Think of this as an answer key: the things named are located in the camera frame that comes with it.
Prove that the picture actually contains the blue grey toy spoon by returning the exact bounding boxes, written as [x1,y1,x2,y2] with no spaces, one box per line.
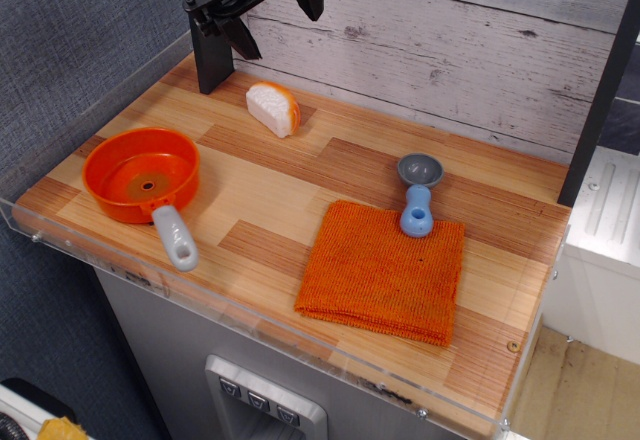
[397,153,444,238]

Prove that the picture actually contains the white toy bread slice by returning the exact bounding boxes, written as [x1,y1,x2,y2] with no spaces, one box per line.
[246,81,301,139]

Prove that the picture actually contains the orange folded cloth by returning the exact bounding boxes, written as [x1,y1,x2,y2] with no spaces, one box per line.
[294,200,465,347]

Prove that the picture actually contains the clear acrylic edge guard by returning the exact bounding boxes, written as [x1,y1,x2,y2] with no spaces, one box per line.
[1,35,569,439]

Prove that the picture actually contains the silver dispenser button panel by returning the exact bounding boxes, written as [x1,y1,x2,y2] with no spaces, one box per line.
[205,354,329,439]

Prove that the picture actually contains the grey toy fridge cabinet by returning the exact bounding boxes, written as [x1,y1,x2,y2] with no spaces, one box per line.
[97,271,457,439]

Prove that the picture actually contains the white ridged side surface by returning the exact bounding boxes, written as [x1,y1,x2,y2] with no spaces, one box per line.
[567,146,639,267]

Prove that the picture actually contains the yellow object at corner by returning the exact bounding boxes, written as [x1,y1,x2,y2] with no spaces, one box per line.
[36,417,89,440]

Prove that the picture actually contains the black left vertical post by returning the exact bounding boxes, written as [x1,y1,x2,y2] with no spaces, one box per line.
[188,16,234,95]

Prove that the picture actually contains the black vertical post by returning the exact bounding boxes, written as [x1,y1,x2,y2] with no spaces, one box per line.
[557,0,639,207]
[188,16,234,95]

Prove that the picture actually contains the orange toy pan grey handle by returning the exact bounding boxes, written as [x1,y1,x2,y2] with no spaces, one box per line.
[82,127,200,272]

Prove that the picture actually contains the black right vertical post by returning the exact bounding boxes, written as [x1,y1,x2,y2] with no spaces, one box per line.
[557,0,639,207]

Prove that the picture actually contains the black corrugated hose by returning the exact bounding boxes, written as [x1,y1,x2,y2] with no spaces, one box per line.
[0,412,29,440]

